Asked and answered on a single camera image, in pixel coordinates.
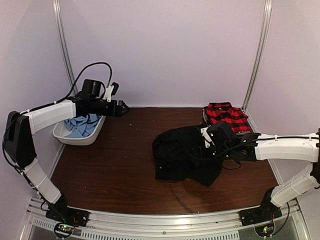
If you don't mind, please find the left circuit board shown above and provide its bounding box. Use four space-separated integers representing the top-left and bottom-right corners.
53 222 75 238

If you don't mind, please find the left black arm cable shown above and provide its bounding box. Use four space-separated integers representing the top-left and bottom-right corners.
1 61 113 171

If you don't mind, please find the right aluminium frame post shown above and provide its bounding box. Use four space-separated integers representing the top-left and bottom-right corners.
242 0 273 112

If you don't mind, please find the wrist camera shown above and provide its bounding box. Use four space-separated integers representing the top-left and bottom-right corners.
200 127 214 148
102 82 119 103

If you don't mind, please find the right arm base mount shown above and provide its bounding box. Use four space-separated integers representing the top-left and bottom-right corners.
239 188 282 227

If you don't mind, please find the aluminium frame post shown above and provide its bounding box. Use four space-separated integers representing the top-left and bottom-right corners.
242 0 273 112
52 0 78 95

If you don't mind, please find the light blue shirt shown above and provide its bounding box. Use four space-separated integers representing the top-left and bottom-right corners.
64 113 101 138

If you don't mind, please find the right circuit board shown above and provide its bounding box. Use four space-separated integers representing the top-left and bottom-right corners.
254 224 275 238

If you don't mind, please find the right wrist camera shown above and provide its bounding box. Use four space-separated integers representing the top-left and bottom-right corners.
200 127 214 148

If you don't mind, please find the red black plaid shirt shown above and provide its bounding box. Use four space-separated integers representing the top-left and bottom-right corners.
204 101 253 134

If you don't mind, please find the white plastic basin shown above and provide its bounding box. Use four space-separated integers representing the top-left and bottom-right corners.
52 114 106 146

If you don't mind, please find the front aluminium rail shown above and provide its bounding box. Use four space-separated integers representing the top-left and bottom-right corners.
18 198 311 240

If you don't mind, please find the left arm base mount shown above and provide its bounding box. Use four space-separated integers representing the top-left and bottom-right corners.
44 194 89 227

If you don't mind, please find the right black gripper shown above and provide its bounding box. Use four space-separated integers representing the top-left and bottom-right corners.
187 145 233 167

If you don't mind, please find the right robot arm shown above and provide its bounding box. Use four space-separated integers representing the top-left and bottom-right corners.
191 122 320 221

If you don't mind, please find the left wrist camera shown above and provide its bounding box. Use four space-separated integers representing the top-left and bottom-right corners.
102 82 119 103

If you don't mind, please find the left aluminium frame post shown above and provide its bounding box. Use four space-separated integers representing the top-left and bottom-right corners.
52 0 78 95

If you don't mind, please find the circuit board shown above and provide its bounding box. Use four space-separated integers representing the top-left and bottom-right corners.
53 222 75 238
254 224 275 238

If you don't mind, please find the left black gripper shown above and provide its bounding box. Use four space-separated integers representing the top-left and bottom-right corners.
89 98 130 117

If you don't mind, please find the black long sleeve shirt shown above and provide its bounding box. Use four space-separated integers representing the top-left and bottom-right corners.
152 124 222 187

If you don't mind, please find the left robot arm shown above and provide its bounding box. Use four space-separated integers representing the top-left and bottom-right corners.
2 96 130 222

